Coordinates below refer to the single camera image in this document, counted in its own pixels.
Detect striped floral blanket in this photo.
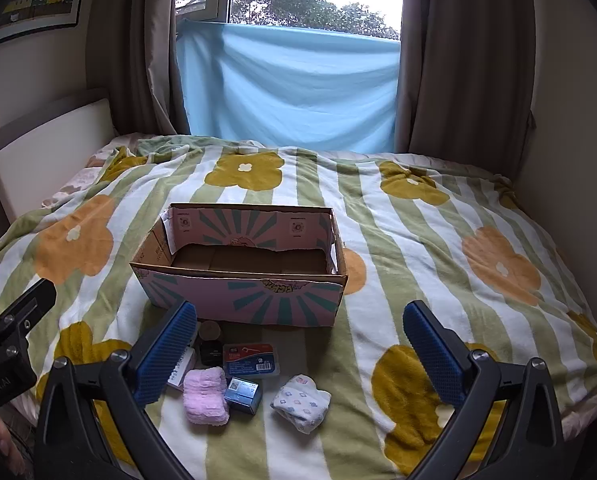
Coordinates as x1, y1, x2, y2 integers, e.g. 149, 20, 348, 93
0, 132, 597, 480

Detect small blue box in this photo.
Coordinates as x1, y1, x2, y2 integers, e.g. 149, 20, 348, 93
224, 376, 263, 416

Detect pale patterned pillow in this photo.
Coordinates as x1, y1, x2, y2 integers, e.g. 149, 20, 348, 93
41, 150, 110, 208

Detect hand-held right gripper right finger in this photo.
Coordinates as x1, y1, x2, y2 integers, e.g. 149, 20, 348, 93
402, 300, 564, 480

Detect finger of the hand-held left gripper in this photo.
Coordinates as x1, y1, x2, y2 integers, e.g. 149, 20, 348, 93
0, 277, 58, 361

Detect white padded headboard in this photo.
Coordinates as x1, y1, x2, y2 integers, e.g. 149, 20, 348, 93
0, 97, 118, 225

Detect light blue cloth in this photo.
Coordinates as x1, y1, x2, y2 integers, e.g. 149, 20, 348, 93
176, 17, 401, 153

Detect pink printed cardboard box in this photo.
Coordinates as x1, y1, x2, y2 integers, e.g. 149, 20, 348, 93
130, 203, 349, 328

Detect dark bottle with cork cap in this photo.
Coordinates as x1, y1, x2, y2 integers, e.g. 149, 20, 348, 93
200, 320, 224, 367

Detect white packet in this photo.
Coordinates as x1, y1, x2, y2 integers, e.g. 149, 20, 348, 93
166, 332, 202, 391

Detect blue floss pick case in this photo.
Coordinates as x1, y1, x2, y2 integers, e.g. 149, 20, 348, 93
222, 342, 282, 378

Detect white patterned socks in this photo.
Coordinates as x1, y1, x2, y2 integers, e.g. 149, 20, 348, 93
271, 374, 330, 435

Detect brown curtain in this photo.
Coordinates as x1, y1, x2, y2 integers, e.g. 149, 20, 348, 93
86, 0, 192, 137
395, 0, 537, 157

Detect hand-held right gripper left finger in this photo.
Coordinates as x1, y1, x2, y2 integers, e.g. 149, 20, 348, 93
33, 300, 199, 480

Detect pink fluffy socks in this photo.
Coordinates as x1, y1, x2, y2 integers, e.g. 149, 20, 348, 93
182, 366, 230, 427

